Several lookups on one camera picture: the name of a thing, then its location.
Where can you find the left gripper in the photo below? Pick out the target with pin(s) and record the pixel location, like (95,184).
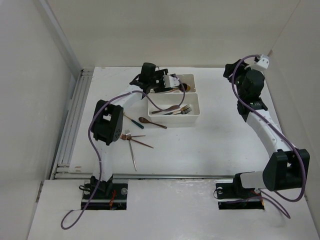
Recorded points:
(160,74)

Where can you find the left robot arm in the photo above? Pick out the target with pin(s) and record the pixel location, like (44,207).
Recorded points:
(107,123)

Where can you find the near white container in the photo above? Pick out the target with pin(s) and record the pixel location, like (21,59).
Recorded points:
(160,101)

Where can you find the black spoon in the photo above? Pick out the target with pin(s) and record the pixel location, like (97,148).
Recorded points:
(182,87)

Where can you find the far white container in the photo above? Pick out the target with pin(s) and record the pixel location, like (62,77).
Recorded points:
(188,81)

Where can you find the brown spoon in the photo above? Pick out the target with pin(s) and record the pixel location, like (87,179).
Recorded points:
(146,121)

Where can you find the aluminium rail front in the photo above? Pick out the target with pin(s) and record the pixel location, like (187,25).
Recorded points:
(167,177)

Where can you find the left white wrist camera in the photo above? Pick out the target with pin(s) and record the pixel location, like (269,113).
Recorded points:
(171,81)

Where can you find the aluminium rail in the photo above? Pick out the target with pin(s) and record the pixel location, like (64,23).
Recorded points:
(167,177)
(61,163)

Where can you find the brown fork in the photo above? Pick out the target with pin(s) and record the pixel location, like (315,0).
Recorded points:
(171,108)

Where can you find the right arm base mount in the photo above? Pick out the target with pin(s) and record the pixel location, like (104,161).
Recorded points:
(231,195)

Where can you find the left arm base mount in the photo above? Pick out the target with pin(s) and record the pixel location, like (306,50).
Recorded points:
(110,195)

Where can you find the rose gold fork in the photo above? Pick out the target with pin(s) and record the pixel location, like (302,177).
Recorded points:
(137,141)

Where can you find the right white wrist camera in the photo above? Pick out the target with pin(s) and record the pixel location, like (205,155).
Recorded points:
(261,63)

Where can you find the long silver fork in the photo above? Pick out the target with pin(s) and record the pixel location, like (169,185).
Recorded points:
(127,132)

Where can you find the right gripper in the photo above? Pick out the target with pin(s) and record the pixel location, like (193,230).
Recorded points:
(228,69)

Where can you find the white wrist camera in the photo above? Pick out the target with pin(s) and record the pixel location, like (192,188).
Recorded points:
(171,81)
(261,63)

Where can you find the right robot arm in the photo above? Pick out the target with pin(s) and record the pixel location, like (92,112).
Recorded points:
(287,166)

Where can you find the white container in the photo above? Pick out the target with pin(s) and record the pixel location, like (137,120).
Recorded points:
(188,81)
(160,101)

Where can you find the aluminium rail left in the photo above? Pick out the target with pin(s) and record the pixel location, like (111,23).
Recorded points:
(61,163)

